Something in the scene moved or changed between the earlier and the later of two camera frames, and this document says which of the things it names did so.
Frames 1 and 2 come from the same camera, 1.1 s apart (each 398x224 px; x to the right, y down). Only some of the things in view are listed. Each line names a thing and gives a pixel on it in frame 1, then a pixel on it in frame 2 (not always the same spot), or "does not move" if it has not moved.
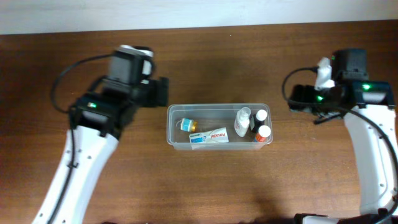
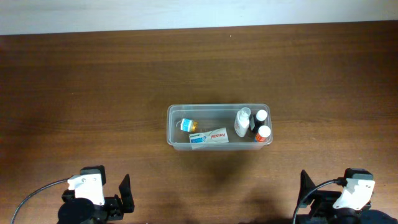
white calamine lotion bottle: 242,122 does not move
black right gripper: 300,97 -> 318,203
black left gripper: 160,91 -> 112,203
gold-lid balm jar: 189,125 does not move
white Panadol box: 218,135 does not move
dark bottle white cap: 259,119 does not move
